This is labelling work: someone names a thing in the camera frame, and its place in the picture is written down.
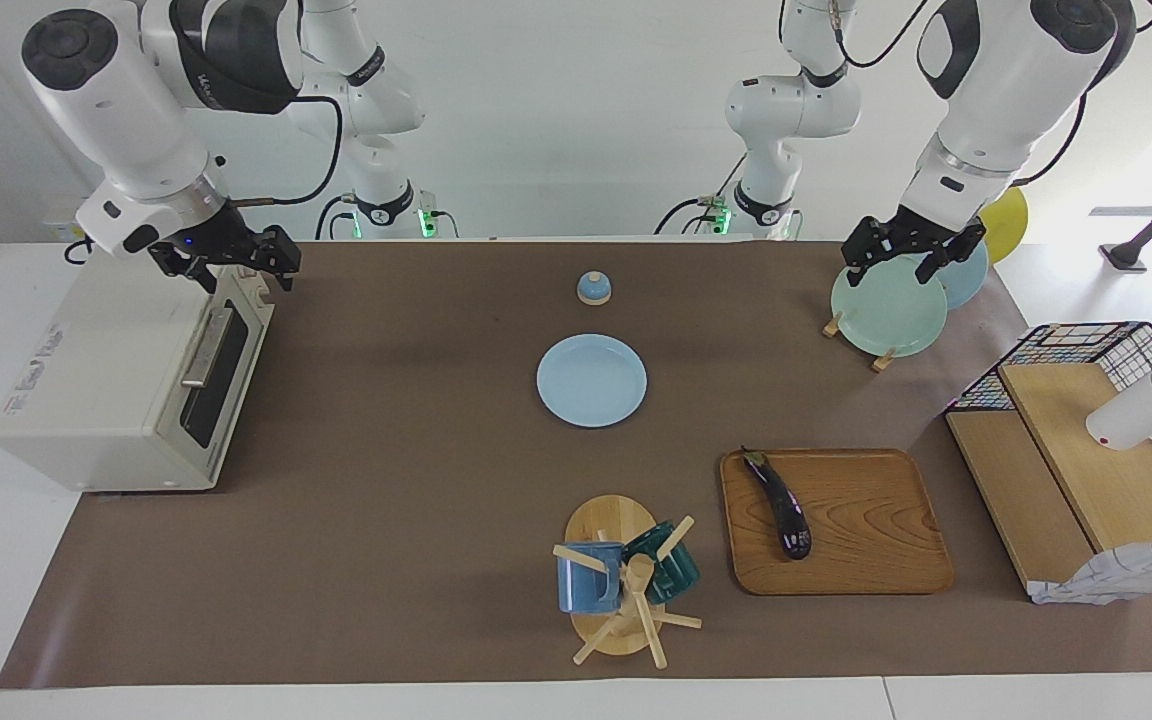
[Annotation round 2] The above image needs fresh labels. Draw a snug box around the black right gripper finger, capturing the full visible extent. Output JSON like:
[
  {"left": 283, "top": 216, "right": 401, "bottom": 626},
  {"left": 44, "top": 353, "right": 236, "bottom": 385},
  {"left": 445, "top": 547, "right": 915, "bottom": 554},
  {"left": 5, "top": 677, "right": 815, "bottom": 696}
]
[
  {"left": 258, "top": 226, "right": 301, "bottom": 293},
  {"left": 149, "top": 245, "right": 221, "bottom": 294}
]

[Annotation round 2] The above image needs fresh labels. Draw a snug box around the cream toaster oven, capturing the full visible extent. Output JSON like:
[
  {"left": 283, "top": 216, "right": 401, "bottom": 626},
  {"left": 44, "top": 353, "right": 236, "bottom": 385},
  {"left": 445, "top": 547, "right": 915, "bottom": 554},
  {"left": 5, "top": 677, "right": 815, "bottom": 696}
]
[{"left": 0, "top": 240, "right": 277, "bottom": 493}]

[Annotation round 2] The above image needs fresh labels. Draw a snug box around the dark purple eggplant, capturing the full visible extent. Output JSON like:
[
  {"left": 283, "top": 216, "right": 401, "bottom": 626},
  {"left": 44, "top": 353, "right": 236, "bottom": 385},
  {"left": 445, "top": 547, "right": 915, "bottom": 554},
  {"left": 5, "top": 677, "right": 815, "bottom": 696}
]
[{"left": 742, "top": 447, "right": 814, "bottom": 561}]

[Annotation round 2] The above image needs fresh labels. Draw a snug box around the light blue racked plate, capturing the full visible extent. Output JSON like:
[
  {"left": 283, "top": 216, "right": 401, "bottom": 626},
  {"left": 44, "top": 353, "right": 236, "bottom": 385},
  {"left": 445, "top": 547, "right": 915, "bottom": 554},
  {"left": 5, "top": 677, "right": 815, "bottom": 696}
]
[{"left": 936, "top": 240, "right": 990, "bottom": 311}]

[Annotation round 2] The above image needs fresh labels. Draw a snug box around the pale green racked plate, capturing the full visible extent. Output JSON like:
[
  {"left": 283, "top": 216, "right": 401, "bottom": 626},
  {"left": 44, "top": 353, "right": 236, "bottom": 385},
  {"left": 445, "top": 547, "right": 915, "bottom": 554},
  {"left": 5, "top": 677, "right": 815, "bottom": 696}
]
[{"left": 830, "top": 255, "right": 949, "bottom": 358}]

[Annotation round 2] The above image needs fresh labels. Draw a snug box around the wooden dish rack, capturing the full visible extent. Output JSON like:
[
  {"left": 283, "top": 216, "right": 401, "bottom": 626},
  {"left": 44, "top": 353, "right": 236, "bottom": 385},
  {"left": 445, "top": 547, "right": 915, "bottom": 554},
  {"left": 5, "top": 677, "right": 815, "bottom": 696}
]
[{"left": 822, "top": 310, "right": 897, "bottom": 373}]

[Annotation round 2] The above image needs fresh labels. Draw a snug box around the yellow racked plate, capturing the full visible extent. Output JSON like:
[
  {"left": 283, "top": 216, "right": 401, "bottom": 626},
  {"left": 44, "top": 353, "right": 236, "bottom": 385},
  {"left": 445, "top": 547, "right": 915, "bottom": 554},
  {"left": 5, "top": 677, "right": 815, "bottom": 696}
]
[{"left": 978, "top": 186, "right": 1029, "bottom": 265}]

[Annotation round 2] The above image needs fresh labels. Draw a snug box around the white cup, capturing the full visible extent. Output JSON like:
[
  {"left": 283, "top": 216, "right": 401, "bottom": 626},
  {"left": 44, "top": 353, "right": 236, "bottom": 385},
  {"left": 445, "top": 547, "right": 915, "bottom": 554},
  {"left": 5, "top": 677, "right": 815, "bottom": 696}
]
[{"left": 1085, "top": 340, "right": 1152, "bottom": 451}]

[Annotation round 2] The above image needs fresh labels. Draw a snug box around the wooden serving tray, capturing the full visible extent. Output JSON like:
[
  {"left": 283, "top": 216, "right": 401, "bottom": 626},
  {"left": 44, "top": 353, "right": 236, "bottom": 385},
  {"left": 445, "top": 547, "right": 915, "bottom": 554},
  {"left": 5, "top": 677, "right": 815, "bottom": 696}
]
[{"left": 719, "top": 448, "right": 955, "bottom": 597}]

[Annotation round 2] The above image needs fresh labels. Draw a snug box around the brown table mat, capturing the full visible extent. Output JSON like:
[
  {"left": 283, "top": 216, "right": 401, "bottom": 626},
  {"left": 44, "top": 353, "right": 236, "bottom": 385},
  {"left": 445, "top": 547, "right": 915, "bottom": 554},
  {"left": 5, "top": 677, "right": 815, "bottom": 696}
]
[{"left": 0, "top": 238, "right": 1152, "bottom": 691}]

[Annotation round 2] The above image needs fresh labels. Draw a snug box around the wooden mug tree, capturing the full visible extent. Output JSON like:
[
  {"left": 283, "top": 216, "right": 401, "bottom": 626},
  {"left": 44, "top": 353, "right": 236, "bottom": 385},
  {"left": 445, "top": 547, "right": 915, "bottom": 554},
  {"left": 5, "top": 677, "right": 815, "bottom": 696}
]
[{"left": 551, "top": 494, "right": 704, "bottom": 669}]

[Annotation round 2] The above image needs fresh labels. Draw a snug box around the dark green ceramic mug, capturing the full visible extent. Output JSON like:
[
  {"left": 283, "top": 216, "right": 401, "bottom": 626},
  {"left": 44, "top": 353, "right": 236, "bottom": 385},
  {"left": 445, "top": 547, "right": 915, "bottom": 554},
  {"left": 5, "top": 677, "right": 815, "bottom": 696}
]
[{"left": 622, "top": 520, "right": 701, "bottom": 605}]

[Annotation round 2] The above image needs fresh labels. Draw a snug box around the blue ceramic mug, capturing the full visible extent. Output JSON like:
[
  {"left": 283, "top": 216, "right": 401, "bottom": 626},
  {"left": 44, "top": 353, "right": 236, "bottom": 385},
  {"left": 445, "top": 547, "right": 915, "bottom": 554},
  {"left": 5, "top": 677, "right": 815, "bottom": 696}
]
[{"left": 557, "top": 541, "right": 627, "bottom": 615}]

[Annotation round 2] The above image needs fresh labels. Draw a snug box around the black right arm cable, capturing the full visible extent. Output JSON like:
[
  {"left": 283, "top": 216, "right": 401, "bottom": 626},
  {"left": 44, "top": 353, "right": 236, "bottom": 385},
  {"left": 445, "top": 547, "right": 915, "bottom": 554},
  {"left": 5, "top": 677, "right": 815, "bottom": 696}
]
[{"left": 226, "top": 95, "right": 345, "bottom": 211}]

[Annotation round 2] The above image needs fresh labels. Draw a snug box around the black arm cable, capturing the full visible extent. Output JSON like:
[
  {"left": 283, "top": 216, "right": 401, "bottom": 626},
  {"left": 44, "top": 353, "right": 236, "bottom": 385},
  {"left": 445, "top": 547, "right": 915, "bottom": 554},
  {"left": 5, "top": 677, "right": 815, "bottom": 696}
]
[
  {"left": 226, "top": 95, "right": 345, "bottom": 211},
  {"left": 776, "top": 0, "right": 1152, "bottom": 191}
]

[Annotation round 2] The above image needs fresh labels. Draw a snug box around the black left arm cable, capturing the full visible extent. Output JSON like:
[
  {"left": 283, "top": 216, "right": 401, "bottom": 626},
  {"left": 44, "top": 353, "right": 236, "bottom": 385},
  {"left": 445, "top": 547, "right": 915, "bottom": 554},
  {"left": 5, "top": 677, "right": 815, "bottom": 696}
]
[{"left": 776, "top": 0, "right": 1152, "bottom": 191}]

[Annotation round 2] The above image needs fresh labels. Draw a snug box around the wire basket with wooden shelves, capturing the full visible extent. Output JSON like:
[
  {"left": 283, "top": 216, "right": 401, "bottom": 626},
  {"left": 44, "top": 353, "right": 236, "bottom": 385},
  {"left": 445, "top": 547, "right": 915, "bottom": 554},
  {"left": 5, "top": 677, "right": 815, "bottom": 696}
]
[{"left": 944, "top": 322, "right": 1152, "bottom": 606}]

